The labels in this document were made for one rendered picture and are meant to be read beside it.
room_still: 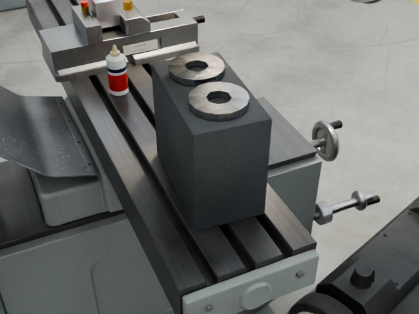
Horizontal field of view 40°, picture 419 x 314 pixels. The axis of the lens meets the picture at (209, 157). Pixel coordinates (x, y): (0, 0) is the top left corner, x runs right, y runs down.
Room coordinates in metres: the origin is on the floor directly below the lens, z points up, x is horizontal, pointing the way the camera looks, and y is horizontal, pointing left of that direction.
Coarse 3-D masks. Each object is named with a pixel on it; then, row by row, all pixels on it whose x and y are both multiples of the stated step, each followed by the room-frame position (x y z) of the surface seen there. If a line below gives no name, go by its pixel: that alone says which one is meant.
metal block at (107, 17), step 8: (96, 0) 1.20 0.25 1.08; (104, 0) 1.20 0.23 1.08; (112, 0) 1.20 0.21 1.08; (96, 8) 1.19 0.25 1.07; (104, 8) 1.19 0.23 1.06; (112, 8) 1.20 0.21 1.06; (96, 16) 1.19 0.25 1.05; (104, 16) 1.19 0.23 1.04; (112, 16) 1.20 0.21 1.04; (104, 24) 1.19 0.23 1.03; (112, 24) 1.20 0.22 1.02; (120, 24) 1.21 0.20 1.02
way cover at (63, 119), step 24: (0, 96) 1.06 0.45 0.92; (24, 96) 1.13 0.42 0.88; (48, 96) 1.15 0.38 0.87; (0, 120) 0.94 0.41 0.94; (24, 120) 1.01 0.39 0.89; (48, 120) 1.04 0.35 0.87; (72, 120) 1.06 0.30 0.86; (0, 144) 0.85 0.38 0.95; (24, 144) 0.90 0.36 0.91; (48, 144) 0.95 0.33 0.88; (72, 144) 0.96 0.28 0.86; (48, 168) 0.86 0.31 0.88; (72, 168) 0.88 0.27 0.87; (96, 168) 0.89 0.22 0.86
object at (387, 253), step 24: (408, 216) 1.03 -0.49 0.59; (384, 240) 0.95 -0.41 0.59; (408, 240) 0.95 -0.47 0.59; (360, 264) 0.83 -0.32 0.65; (384, 264) 0.88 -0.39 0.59; (408, 264) 0.88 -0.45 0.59; (336, 288) 0.80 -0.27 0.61; (360, 288) 0.79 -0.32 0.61; (384, 288) 0.79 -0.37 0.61; (408, 288) 0.82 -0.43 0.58; (360, 312) 0.75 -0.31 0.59; (384, 312) 0.75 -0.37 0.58; (408, 312) 0.76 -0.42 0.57
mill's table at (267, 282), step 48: (48, 0) 1.61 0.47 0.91; (96, 96) 1.04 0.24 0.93; (144, 96) 1.04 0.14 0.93; (96, 144) 0.93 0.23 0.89; (144, 144) 0.87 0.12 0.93; (144, 192) 0.73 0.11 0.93; (144, 240) 0.67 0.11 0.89; (192, 240) 0.63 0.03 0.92; (240, 240) 0.62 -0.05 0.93; (288, 240) 0.62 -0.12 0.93; (192, 288) 0.53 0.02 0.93; (240, 288) 0.54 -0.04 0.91; (288, 288) 0.58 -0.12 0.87
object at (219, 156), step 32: (160, 64) 0.84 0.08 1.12; (192, 64) 0.82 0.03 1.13; (224, 64) 0.84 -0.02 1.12; (160, 96) 0.79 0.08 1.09; (192, 96) 0.72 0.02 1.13; (224, 96) 0.73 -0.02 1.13; (160, 128) 0.81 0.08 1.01; (192, 128) 0.65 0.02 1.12; (224, 128) 0.65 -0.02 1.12; (256, 128) 0.67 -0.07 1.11; (192, 160) 0.64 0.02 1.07; (224, 160) 0.65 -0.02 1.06; (256, 160) 0.67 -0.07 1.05; (192, 192) 0.65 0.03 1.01; (224, 192) 0.65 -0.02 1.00; (256, 192) 0.67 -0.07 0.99; (192, 224) 0.65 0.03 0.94
